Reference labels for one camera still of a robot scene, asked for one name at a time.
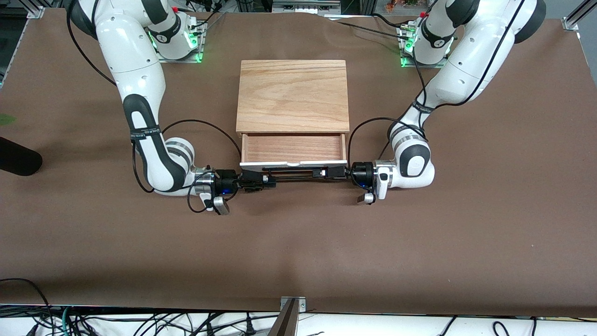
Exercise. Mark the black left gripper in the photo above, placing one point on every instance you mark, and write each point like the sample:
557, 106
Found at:
361, 173

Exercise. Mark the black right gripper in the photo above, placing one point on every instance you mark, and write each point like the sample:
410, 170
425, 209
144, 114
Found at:
227, 180

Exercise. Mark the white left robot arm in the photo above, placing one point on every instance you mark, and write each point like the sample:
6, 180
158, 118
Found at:
471, 60

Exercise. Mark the wooden drawer cabinet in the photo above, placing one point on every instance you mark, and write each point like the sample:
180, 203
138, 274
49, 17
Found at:
292, 93

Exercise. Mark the grey rack equipment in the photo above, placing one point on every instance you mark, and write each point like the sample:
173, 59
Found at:
305, 6

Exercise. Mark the black rounded foam object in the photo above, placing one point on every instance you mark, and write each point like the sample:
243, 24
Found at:
18, 161

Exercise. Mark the green leaf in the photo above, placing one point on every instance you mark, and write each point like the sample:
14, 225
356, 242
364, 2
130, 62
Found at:
6, 119

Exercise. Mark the aluminium extrusion corner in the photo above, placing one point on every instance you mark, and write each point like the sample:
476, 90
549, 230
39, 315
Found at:
36, 12
576, 16

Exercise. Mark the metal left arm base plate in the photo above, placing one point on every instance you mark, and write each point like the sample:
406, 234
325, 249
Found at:
405, 63

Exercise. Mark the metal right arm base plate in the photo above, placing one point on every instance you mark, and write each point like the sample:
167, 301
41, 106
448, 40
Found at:
191, 57

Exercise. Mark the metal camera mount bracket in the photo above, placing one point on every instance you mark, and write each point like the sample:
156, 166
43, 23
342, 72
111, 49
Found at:
288, 317

